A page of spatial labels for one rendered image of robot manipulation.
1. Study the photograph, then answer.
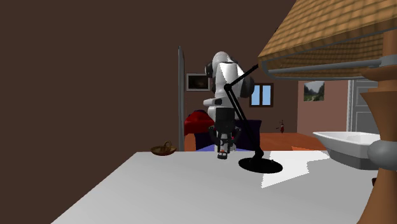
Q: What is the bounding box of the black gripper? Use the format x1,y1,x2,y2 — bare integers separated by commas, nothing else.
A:
207,107,242,155

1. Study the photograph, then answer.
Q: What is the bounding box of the red sofa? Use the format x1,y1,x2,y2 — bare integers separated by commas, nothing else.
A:
184,109,216,137

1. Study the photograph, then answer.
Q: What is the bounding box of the black desk lamp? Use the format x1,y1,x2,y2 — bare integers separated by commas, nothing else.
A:
223,63,284,174

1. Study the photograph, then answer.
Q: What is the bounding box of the brown framed window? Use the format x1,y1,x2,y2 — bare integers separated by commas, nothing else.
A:
249,82,275,108

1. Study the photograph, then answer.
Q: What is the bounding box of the grey upright panel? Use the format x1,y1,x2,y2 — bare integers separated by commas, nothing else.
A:
178,45,186,152

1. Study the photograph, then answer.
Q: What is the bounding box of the brown wicker basket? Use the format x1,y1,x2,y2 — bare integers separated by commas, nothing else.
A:
150,141,178,157

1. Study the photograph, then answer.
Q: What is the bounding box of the white rectangular bowl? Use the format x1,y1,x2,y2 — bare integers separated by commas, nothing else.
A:
312,130,382,171

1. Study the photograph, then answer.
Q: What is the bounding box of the grey panelled door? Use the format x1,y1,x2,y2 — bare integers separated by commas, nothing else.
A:
346,79,382,134

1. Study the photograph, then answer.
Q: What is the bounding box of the dark framed wall picture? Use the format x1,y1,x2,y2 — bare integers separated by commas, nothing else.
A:
185,73,211,92

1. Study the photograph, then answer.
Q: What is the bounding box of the landscape wall picture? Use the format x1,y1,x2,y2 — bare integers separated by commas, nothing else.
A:
303,81,326,102

